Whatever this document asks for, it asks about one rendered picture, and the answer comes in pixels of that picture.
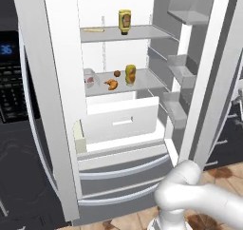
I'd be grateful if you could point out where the white fridge crisper drawer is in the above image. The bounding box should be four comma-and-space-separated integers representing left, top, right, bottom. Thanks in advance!
80, 96, 159, 145

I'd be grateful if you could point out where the grey glass fridge shelf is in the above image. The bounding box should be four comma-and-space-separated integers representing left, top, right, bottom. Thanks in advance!
79, 24, 180, 45
83, 67, 169, 98

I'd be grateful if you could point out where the clear tupperware with red food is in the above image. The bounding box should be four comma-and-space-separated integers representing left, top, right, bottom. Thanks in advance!
83, 67, 97, 90

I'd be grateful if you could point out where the white fridge door with bins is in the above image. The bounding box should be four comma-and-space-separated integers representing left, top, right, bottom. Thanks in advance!
162, 0, 243, 171

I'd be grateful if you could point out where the white fridge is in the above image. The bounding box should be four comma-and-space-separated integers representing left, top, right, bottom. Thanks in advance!
42, 0, 203, 227

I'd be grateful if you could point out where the golden croissant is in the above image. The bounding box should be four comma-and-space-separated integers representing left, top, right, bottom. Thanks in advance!
103, 78, 120, 91

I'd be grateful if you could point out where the yellow jar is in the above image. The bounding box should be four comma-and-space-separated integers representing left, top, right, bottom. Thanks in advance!
124, 64, 138, 85

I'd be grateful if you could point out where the pale cream block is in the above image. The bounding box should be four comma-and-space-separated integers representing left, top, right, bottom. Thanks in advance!
73, 120, 88, 155

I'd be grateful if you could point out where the grey freezer drawer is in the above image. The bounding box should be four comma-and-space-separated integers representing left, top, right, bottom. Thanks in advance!
77, 152, 175, 182
77, 170, 174, 207

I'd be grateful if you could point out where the yellow mustard bottle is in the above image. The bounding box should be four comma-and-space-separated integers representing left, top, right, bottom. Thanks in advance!
118, 9, 133, 36

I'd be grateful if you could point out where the dark cabinet run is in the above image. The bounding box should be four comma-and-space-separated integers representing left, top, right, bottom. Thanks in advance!
202, 51, 243, 171

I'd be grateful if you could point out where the curved silver fridge door handle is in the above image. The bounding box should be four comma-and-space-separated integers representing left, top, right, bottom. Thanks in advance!
17, 24, 62, 198

